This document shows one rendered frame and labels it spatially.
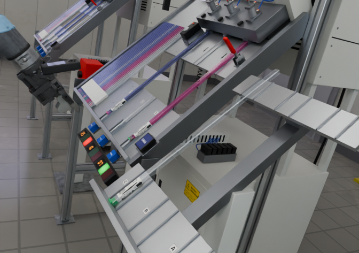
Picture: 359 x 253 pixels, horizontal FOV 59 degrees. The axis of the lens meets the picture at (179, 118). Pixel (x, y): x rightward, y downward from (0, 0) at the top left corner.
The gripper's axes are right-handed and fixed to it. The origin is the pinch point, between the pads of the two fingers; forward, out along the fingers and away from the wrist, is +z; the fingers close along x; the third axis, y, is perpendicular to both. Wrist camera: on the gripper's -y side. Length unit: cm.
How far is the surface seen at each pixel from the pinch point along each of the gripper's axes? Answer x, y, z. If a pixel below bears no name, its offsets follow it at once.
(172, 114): 24.5, -21.0, 9.5
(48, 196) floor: -63, 49, 60
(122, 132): 14.3, -6.2, 9.8
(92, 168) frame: -39, 17, 48
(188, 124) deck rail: 31.5, -21.8, 11.1
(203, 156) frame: 15.5, -24.0, 40.0
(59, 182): -75, 42, 64
